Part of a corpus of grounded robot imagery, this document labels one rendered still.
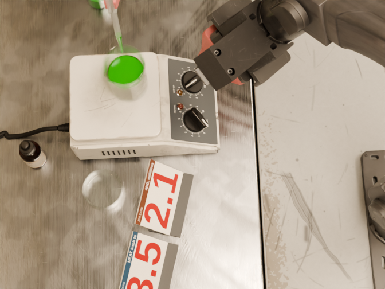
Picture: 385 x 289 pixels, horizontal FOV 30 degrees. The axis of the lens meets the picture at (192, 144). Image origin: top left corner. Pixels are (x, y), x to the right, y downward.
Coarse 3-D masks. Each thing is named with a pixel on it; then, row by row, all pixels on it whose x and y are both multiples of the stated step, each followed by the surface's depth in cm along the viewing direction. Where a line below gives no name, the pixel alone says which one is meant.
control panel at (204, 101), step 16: (176, 64) 99; (192, 64) 100; (176, 80) 98; (176, 96) 97; (192, 96) 99; (208, 96) 100; (176, 112) 97; (208, 112) 99; (176, 128) 96; (208, 128) 99
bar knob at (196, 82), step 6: (186, 72) 99; (192, 72) 99; (186, 78) 99; (192, 78) 98; (198, 78) 98; (186, 84) 98; (192, 84) 97; (198, 84) 99; (186, 90) 99; (192, 90) 99; (198, 90) 99
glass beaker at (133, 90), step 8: (112, 48) 89; (128, 48) 90; (136, 48) 89; (104, 56) 89; (112, 56) 90; (136, 56) 91; (104, 64) 89; (144, 64) 88; (104, 72) 89; (144, 72) 90; (104, 80) 88; (128, 80) 87; (136, 80) 88; (144, 80) 91; (112, 88) 91; (120, 88) 90; (128, 88) 90; (136, 88) 91; (144, 88) 93; (120, 96) 93; (128, 96) 92; (136, 96) 93
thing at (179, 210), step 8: (168, 168) 99; (184, 176) 100; (192, 176) 100; (144, 184) 96; (184, 184) 100; (176, 192) 99; (184, 192) 99; (176, 200) 99; (184, 200) 99; (176, 208) 99; (184, 208) 99; (136, 216) 95; (176, 216) 98; (184, 216) 98; (136, 224) 95; (168, 224) 98; (176, 224) 98; (160, 232) 97; (168, 232) 98; (176, 232) 98
